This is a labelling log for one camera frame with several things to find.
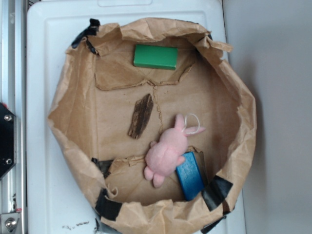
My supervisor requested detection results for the dark brown wood chip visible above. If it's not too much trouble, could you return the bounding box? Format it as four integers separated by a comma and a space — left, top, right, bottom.
128, 94, 154, 139

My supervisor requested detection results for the pink plush bunny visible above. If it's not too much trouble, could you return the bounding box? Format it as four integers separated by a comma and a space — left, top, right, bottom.
144, 114, 205, 188

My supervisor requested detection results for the green wooden block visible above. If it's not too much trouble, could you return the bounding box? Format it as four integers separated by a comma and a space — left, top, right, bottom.
134, 44, 178, 70

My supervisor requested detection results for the blue wooden block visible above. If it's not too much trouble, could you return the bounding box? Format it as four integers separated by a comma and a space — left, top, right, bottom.
176, 152, 204, 201

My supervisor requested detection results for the brown paper bag tray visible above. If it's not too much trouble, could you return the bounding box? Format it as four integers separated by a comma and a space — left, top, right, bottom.
48, 18, 257, 234

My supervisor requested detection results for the white plastic bin lid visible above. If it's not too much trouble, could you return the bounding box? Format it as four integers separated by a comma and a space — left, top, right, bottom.
26, 0, 247, 234

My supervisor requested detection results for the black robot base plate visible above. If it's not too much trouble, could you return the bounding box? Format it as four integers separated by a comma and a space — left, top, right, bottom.
0, 103, 16, 180

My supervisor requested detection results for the aluminium frame rail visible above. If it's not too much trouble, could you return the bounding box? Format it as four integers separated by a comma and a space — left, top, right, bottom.
0, 0, 28, 234

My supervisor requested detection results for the metal corner bracket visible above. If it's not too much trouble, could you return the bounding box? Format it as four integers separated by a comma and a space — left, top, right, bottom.
0, 213, 20, 234

